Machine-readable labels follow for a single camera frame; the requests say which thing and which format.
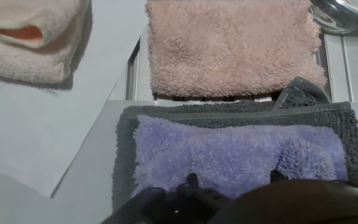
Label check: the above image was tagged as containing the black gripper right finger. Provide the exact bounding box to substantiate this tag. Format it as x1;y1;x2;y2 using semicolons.
270;169;289;184

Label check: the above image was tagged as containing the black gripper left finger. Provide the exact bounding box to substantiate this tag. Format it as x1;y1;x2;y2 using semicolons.
100;172;231;224

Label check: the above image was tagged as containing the purple fluffy cloth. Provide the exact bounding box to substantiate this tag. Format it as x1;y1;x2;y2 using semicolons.
131;114;349;200

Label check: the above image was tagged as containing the pink fluffy cloth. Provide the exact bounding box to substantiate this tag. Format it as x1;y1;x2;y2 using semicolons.
145;0;328;98

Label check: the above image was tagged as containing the grey glossy table sheet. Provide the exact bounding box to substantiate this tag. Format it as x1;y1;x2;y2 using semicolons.
0;99;358;224

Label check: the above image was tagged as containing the dark grey towel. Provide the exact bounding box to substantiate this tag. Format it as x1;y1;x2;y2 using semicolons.
112;77;358;213

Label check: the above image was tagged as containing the white paper sheet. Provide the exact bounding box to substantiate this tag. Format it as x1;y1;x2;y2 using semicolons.
0;0;150;198

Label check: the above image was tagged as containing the clear glass with water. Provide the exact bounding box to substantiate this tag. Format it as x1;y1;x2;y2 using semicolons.
308;0;358;35

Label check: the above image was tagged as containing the cream folded towel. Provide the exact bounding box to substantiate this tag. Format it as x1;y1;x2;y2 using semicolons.
0;0;91;85

